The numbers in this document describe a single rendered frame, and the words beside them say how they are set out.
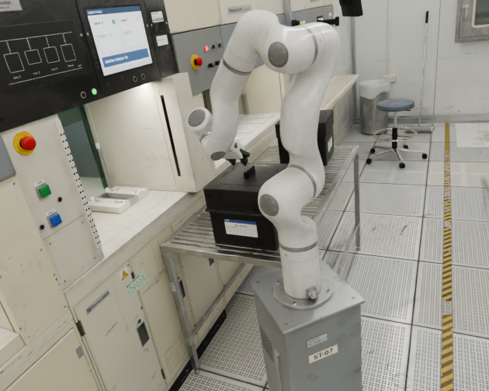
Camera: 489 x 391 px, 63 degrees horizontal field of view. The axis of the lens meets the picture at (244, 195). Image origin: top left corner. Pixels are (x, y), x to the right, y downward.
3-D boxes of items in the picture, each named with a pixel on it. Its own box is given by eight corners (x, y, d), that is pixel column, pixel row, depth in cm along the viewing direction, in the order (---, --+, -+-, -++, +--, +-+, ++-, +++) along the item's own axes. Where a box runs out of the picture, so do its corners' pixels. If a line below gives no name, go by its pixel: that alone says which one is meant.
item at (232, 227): (213, 243, 164) (206, 206, 157) (242, 212, 187) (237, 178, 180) (276, 251, 152) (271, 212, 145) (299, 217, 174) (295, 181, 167)
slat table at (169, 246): (309, 408, 175) (294, 264, 143) (193, 373, 200) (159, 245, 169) (361, 248, 279) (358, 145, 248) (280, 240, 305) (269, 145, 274)
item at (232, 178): (273, 218, 145) (269, 185, 140) (204, 211, 158) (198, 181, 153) (298, 185, 168) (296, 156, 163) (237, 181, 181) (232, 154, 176)
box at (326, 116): (327, 166, 224) (324, 122, 214) (279, 166, 235) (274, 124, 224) (335, 149, 248) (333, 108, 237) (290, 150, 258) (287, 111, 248)
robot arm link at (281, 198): (325, 237, 122) (320, 164, 113) (292, 268, 110) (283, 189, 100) (293, 227, 130) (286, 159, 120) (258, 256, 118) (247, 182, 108)
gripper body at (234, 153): (234, 130, 134) (247, 145, 144) (208, 130, 139) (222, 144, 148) (229, 150, 132) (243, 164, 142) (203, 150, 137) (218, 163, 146)
